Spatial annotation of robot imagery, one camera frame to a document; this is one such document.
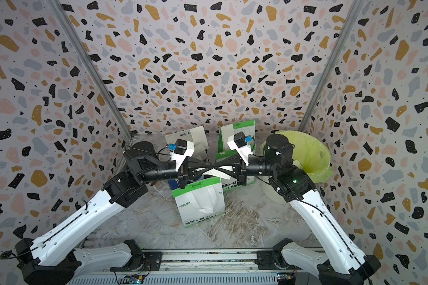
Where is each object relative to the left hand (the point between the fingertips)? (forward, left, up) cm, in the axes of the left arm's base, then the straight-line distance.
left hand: (212, 167), depth 53 cm
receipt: (+37, -6, -20) cm, 43 cm away
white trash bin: (+12, -29, -44) cm, 54 cm away
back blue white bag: (+31, +22, -19) cm, 42 cm away
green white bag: (+40, -17, -21) cm, 49 cm away
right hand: (0, -1, -1) cm, 2 cm away
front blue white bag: (+13, +21, -33) cm, 42 cm away
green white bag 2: (+15, -6, -37) cm, 40 cm away
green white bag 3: (0, +6, -24) cm, 24 cm away
